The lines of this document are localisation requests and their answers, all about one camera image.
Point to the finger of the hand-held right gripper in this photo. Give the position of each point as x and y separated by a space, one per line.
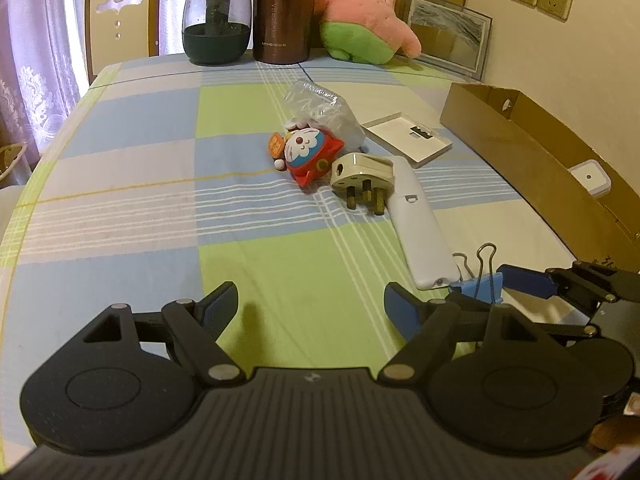
527 282
570 329

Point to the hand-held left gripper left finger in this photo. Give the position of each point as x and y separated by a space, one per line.
220 306

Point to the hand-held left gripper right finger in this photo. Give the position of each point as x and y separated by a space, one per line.
400 310

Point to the blue binder clip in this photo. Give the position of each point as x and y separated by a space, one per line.
475 287

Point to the white remote control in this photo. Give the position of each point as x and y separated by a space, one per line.
420 230

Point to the white square device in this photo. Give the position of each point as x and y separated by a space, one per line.
590 177

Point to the brown cardboard box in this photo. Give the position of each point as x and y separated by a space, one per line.
540 160

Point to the cream three-pin plug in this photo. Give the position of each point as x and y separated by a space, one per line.
360 170

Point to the red cat toy figure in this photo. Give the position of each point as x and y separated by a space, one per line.
305 155

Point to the clear plastic bag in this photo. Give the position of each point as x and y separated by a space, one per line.
325 110

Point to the white red printed cloth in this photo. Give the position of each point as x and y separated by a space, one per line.
612 466

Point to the checkered tablecloth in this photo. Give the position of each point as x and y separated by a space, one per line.
125 210

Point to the beige basket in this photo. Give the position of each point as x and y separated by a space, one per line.
10 160

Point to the dark green glass jar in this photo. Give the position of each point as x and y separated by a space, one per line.
215 45

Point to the cream wooden chair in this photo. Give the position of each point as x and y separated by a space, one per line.
120 45

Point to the brown metal thermos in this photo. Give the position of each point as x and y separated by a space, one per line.
282 20

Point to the pink starfish plush toy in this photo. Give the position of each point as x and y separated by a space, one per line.
360 15

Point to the purple lace curtain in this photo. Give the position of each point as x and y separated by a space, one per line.
40 35

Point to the glass picture frame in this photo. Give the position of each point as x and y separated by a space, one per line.
450 30

